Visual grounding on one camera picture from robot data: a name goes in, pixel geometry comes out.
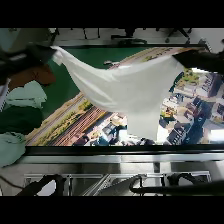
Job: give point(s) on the silver frame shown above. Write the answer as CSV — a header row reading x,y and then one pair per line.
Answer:
x,y
110,158

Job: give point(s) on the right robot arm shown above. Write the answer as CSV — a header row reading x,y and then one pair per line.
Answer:
x,y
200,60

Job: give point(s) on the white T-shirt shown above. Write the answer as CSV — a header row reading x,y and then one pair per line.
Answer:
x,y
133,90

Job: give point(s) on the brown garment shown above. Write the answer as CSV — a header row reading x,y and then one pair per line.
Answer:
x,y
31,76

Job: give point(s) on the pale mint garment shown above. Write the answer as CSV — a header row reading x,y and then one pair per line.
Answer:
x,y
25,96

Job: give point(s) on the light green garment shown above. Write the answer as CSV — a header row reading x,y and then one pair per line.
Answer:
x,y
10,148

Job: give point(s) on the dark green garment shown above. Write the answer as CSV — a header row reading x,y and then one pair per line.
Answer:
x,y
20,119

